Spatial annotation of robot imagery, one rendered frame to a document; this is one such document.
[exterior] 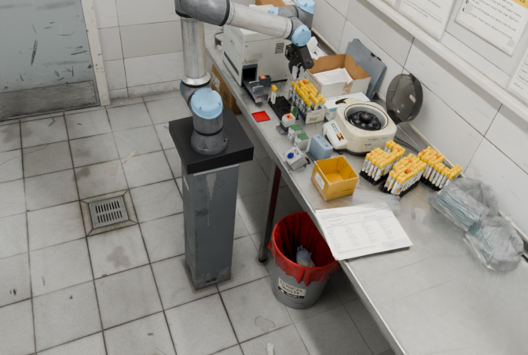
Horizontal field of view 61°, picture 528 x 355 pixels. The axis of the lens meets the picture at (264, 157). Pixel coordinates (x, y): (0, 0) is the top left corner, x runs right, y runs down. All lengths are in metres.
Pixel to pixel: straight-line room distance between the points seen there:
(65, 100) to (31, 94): 0.23
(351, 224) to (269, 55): 0.99
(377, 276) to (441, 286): 0.22
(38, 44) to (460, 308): 2.91
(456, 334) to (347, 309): 1.04
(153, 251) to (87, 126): 1.27
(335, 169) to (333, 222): 0.28
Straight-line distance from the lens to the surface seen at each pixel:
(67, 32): 3.39
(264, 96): 2.19
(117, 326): 2.46
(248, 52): 2.23
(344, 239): 1.66
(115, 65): 3.61
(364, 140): 1.97
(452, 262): 1.77
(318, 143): 1.88
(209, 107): 1.69
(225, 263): 2.40
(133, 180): 3.06
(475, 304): 1.71
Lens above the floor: 2.16
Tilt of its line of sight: 42 degrees down
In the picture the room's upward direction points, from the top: 7 degrees clockwise
